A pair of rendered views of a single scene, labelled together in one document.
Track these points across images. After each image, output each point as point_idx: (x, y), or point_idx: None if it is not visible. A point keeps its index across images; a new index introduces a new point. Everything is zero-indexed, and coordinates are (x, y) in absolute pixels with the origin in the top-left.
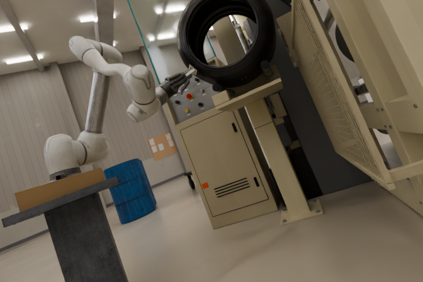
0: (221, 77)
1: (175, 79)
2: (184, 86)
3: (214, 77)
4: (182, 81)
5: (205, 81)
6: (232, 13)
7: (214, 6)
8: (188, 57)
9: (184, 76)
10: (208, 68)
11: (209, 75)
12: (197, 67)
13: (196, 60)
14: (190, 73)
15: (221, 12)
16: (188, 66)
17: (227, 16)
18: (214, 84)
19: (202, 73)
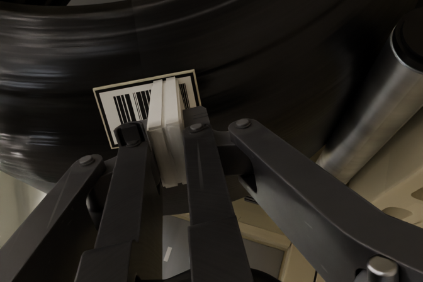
0: None
1: (106, 240)
2: (332, 191)
3: (345, 9)
4: (213, 182)
5: (287, 125)
6: None
7: None
8: (46, 56)
9: (153, 161)
10: None
11: (309, 12)
12: (176, 49)
13: (123, 19)
14: (177, 100)
15: None
16: (96, 127)
17: None
18: (405, 31)
19: (249, 60)
